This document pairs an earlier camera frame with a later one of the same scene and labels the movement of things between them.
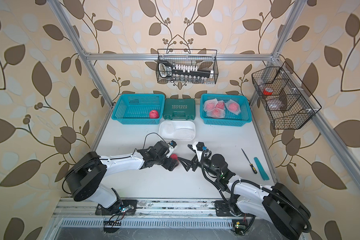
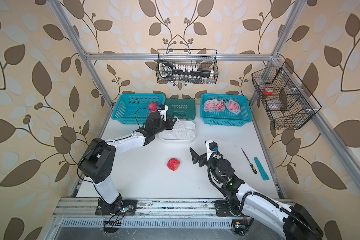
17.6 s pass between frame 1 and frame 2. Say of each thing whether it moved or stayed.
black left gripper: moved
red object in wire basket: stayed
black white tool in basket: stayed
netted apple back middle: stayed
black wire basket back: stayed
